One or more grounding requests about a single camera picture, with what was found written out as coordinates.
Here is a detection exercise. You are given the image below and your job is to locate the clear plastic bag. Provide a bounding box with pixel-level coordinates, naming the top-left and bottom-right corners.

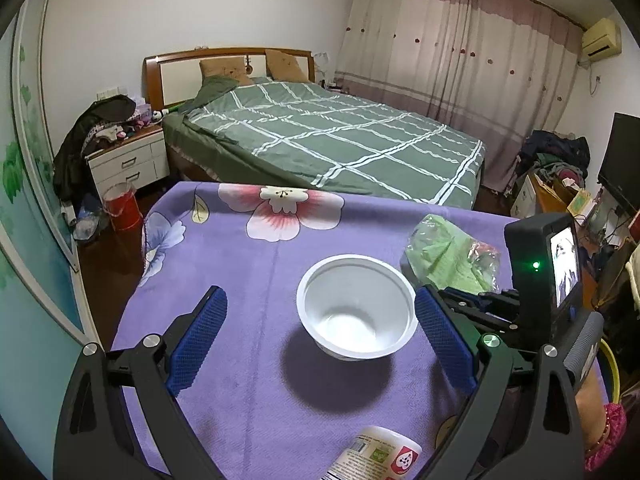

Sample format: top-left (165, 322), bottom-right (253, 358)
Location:
top-left (62, 200), bottom-right (108, 243)

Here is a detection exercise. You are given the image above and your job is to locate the black flat television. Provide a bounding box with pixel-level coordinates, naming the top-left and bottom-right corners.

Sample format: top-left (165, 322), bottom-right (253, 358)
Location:
top-left (597, 112), bottom-right (640, 211)

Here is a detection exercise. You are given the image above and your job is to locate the sliding wardrobe door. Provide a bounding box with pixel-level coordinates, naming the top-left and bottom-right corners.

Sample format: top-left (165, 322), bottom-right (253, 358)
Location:
top-left (0, 10), bottom-right (101, 461)

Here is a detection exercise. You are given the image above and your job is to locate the floral cloth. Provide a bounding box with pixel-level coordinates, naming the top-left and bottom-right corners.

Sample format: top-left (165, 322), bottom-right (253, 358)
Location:
top-left (97, 105), bottom-right (156, 141)

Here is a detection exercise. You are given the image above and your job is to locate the white plastic bowl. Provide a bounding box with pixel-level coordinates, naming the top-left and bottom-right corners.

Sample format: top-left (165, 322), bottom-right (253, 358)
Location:
top-left (296, 254), bottom-right (419, 362)

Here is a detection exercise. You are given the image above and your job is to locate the green plastic packet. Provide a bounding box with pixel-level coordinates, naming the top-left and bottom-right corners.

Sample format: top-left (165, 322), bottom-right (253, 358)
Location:
top-left (400, 213), bottom-right (502, 295)

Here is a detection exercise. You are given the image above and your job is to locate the person's right hand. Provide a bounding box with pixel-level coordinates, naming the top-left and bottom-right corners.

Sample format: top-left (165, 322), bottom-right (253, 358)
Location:
top-left (574, 370), bottom-right (610, 443)

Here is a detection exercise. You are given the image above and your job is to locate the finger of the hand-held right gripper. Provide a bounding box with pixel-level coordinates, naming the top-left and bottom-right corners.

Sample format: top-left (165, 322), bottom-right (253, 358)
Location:
top-left (437, 286), bottom-right (502, 312)

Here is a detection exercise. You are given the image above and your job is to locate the wooden bed headboard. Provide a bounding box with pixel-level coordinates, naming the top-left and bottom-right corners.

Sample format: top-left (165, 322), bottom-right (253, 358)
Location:
top-left (144, 47), bottom-right (318, 113)

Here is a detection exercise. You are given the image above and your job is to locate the green plaid quilt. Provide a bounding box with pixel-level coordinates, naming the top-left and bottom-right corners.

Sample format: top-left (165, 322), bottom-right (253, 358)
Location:
top-left (162, 80), bottom-right (486, 206)

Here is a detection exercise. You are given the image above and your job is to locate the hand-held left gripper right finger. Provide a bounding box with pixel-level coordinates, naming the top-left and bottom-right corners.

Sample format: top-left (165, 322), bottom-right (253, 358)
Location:
top-left (414, 284), bottom-right (586, 480)

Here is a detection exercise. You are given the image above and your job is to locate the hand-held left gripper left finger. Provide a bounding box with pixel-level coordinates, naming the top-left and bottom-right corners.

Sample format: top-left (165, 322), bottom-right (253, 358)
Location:
top-left (52, 285), bottom-right (229, 480)

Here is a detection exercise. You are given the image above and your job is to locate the mixed clothing heap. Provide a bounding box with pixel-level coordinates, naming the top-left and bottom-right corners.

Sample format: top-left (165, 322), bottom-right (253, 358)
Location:
top-left (517, 130), bottom-right (591, 191)

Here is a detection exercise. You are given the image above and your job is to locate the purple floral blanket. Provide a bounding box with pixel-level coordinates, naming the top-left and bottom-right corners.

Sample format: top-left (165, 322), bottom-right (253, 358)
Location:
top-left (107, 181), bottom-right (531, 480)

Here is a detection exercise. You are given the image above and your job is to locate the white labelled bottle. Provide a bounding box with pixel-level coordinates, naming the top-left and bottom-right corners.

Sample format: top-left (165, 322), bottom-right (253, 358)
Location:
top-left (325, 425), bottom-right (423, 480)

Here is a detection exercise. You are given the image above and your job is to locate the white nightstand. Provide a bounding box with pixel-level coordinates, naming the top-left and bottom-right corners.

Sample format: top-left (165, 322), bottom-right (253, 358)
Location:
top-left (86, 125), bottom-right (171, 196)

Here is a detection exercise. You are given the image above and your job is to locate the yellow rimmed bin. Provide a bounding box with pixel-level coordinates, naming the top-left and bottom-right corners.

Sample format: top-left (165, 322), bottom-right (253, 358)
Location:
top-left (600, 337), bottom-right (623, 406)

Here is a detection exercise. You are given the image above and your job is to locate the pink striped curtain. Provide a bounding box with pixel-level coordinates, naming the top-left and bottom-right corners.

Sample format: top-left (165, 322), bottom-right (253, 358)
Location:
top-left (332, 0), bottom-right (586, 196)

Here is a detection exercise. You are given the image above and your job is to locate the red plastic bucket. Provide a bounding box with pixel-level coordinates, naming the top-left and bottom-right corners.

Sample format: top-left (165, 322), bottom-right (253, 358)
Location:
top-left (102, 182), bottom-right (142, 232)

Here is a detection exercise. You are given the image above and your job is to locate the wooden cabinet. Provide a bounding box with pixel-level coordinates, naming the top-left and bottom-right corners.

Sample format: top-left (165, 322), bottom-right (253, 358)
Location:
top-left (510, 170), bottom-right (601, 221)

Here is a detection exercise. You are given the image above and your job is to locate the beige air conditioner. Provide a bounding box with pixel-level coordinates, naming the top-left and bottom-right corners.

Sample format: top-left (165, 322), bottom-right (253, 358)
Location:
top-left (580, 17), bottom-right (623, 63)

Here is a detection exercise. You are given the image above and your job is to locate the dark clothes pile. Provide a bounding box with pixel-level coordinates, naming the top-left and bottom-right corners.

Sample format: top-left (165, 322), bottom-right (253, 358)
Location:
top-left (52, 95), bottom-right (138, 201)

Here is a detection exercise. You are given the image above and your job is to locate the brown pillow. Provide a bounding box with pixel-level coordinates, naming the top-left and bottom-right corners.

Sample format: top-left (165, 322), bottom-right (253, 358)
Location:
top-left (199, 57), bottom-right (253, 86)
top-left (265, 49), bottom-right (307, 81)

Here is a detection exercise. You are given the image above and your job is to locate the green patterned card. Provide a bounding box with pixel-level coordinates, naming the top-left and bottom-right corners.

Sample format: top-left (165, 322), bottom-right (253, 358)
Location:
top-left (567, 190), bottom-right (596, 218)

